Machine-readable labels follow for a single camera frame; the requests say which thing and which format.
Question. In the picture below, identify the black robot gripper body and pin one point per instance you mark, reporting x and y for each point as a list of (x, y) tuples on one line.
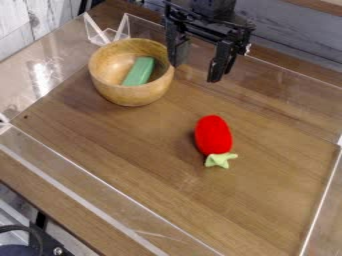
[(211, 20)]

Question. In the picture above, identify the clear acrylic table enclosure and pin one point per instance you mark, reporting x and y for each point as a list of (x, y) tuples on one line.
[(116, 174)]

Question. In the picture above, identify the red plush strawberry toy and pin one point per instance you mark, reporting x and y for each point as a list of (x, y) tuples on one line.
[(214, 141)]

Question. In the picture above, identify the green rectangular block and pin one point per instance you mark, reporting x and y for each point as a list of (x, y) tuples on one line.
[(139, 72)]

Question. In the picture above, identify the brown wooden bowl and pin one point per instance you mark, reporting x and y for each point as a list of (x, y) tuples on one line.
[(114, 61)]

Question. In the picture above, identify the black metal bracket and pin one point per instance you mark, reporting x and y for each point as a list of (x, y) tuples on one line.
[(42, 241)]

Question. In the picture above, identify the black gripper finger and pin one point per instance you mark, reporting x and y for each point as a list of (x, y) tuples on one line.
[(222, 61), (178, 42)]

